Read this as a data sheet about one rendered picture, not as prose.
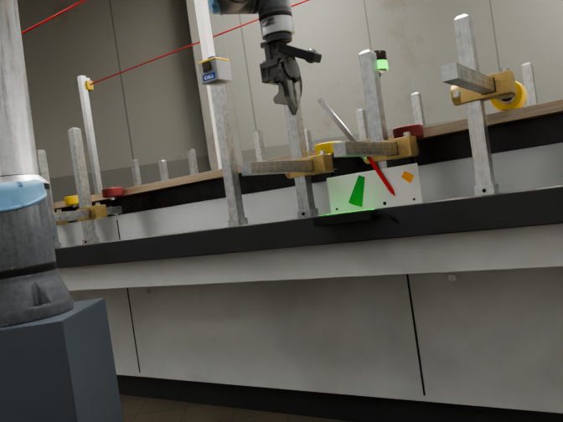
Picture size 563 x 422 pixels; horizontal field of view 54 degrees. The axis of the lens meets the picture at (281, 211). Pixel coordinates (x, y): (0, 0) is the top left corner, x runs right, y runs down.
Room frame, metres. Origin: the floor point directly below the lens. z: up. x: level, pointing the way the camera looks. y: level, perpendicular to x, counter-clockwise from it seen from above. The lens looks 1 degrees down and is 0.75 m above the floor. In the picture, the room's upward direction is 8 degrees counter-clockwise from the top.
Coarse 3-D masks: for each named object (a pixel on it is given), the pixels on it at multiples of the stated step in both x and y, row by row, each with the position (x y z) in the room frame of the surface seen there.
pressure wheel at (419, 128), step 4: (416, 124) 1.47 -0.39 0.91; (420, 124) 1.48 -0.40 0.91; (396, 128) 1.49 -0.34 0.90; (400, 128) 1.48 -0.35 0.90; (404, 128) 1.47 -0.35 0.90; (408, 128) 1.47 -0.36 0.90; (412, 128) 1.47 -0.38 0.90; (416, 128) 1.47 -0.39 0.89; (420, 128) 1.48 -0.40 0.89; (396, 132) 1.49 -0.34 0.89; (400, 132) 1.48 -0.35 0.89; (412, 132) 1.47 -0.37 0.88; (416, 132) 1.47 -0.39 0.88; (420, 132) 1.48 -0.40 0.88; (396, 136) 1.49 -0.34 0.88; (400, 136) 1.48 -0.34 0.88; (416, 136) 1.47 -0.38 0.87; (420, 136) 1.48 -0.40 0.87; (412, 160) 1.50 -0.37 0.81
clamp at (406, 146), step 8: (408, 136) 1.37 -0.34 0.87; (400, 144) 1.39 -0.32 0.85; (408, 144) 1.38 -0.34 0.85; (416, 144) 1.41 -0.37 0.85; (400, 152) 1.39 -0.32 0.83; (408, 152) 1.38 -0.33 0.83; (416, 152) 1.40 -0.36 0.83; (368, 160) 1.45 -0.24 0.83; (376, 160) 1.43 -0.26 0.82; (384, 160) 1.42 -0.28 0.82
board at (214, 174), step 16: (496, 112) 1.42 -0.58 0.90; (512, 112) 1.39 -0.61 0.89; (528, 112) 1.37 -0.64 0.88; (544, 112) 1.35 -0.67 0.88; (560, 112) 1.37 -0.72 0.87; (432, 128) 1.51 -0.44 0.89; (448, 128) 1.49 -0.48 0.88; (464, 128) 1.46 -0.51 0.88; (272, 160) 1.82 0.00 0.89; (288, 160) 1.78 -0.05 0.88; (192, 176) 2.02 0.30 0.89; (208, 176) 1.98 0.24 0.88; (128, 192) 2.22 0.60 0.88; (144, 192) 2.21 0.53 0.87
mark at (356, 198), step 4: (360, 176) 1.46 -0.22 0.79; (360, 180) 1.46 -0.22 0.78; (356, 184) 1.46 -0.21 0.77; (360, 184) 1.46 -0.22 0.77; (356, 188) 1.47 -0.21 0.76; (360, 188) 1.46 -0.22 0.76; (356, 192) 1.47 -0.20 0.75; (360, 192) 1.46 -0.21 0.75; (352, 196) 1.47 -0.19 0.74; (356, 196) 1.47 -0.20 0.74; (360, 196) 1.46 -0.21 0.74; (352, 200) 1.48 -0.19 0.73; (356, 200) 1.47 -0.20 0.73; (360, 200) 1.46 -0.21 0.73; (356, 204) 1.47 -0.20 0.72; (360, 204) 1.46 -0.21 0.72
